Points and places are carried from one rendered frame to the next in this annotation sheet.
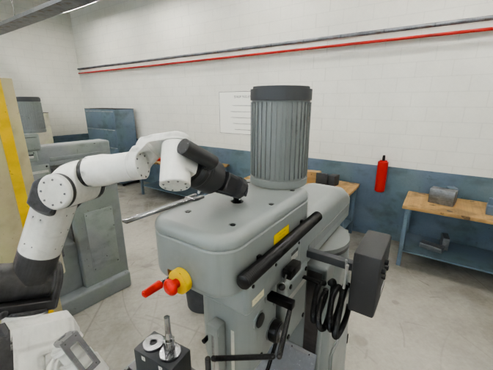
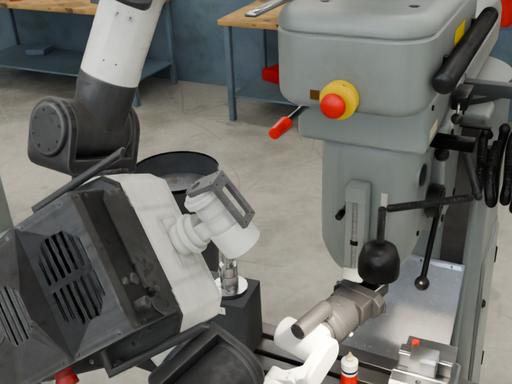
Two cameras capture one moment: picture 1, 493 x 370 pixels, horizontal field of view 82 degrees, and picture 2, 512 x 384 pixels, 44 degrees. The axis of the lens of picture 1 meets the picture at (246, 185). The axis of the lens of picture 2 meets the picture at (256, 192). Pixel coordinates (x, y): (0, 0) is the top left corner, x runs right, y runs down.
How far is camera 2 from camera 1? 0.54 m
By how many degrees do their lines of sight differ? 14
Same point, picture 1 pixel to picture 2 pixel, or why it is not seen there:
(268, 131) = not seen: outside the picture
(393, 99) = not seen: outside the picture
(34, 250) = (119, 70)
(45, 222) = (137, 21)
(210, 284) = (395, 94)
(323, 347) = (474, 252)
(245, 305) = (421, 137)
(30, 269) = (112, 102)
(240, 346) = (396, 217)
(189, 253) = (359, 52)
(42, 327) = (145, 185)
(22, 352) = (142, 212)
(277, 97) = not seen: outside the picture
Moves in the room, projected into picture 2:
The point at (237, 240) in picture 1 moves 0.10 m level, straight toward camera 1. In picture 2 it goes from (434, 22) to (465, 40)
